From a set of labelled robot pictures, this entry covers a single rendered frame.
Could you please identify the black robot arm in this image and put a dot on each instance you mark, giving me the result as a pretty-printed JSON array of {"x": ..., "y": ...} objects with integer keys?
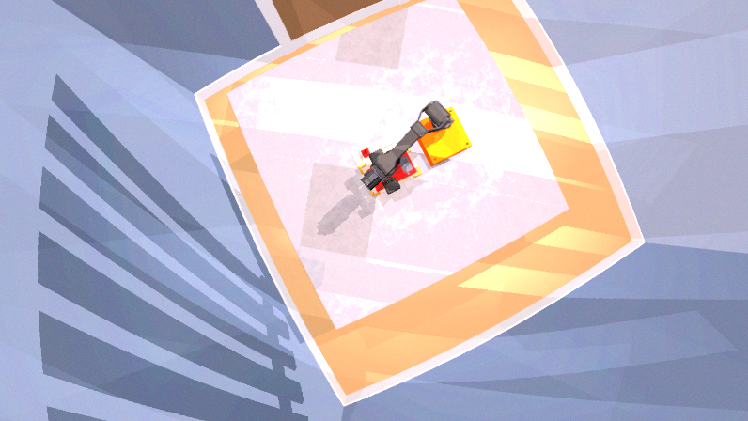
[{"x": 384, "y": 166}]

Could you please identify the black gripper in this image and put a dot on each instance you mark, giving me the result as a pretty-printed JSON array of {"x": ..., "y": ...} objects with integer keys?
[{"x": 390, "y": 185}]

